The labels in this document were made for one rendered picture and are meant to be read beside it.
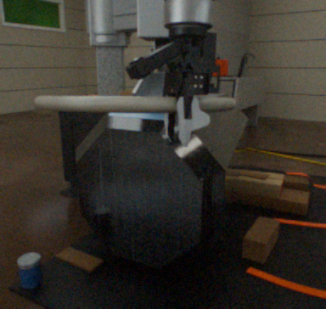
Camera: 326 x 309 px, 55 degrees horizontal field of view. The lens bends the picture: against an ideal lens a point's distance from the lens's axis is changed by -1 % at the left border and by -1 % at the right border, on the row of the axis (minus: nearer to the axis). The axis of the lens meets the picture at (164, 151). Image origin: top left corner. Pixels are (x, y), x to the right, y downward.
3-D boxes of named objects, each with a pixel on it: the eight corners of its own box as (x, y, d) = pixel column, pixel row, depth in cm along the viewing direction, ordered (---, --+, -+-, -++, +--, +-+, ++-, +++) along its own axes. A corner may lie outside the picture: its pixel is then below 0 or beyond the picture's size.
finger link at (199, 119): (216, 144, 58) (211, 94, 58) (187, 146, 55) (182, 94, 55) (206, 145, 60) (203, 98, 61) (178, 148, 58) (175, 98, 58)
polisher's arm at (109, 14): (77, 36, 235) (75, -1, 229) (112, 38, 261) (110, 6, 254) (150, 27, 189) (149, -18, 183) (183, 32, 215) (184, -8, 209)
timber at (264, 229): (263, 264, 162) (266, 244, 159) (241, 257, 168) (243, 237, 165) (278, 238, 187) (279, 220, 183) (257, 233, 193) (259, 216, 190)
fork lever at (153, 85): (153, 54, 163) (152, 45, 160) (190, 54, 160) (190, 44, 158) (122, 107, 104) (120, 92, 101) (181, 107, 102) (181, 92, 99)
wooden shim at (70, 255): (55, 257, 168) (55, 255, 167) (70, 249, 176) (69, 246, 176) (90, 272, 155) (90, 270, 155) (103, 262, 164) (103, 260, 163)
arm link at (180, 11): (177, -7, 51) (154, 7, 59) (177, 25, 52) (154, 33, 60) (223, 0, 54) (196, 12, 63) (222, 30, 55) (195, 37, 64)
